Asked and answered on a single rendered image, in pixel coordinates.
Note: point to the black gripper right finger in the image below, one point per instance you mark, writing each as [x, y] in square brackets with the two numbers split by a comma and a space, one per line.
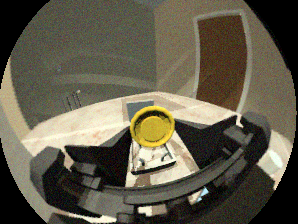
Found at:
[201, 139]

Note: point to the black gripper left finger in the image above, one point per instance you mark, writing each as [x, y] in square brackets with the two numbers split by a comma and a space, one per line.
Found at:
[112, 156]

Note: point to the yellow round plate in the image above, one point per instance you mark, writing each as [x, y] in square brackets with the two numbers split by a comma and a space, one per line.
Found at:
[152, 127]

